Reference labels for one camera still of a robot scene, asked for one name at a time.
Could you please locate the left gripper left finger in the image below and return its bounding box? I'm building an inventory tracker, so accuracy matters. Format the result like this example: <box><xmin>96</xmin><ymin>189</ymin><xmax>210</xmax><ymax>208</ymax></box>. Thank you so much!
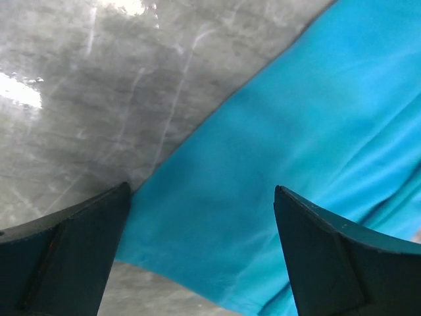
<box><xmin>1</xmin><ymin>182</ymin><xmax>131</xmax><ymax>315</ymax></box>

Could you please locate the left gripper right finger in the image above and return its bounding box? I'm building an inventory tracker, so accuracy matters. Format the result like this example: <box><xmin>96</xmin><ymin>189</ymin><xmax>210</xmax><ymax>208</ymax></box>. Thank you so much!
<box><xmin>274</xmin><ymin>186</ymin><xmax>420</xmax><ymax>316</ymax></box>

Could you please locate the teal t shirt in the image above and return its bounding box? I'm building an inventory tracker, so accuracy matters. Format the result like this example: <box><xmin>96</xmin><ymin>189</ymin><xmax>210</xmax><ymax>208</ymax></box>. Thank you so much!
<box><xmin>116</xmin><ymin>1</ymin><xmax>420</xmax><ymax>315</ymax></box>

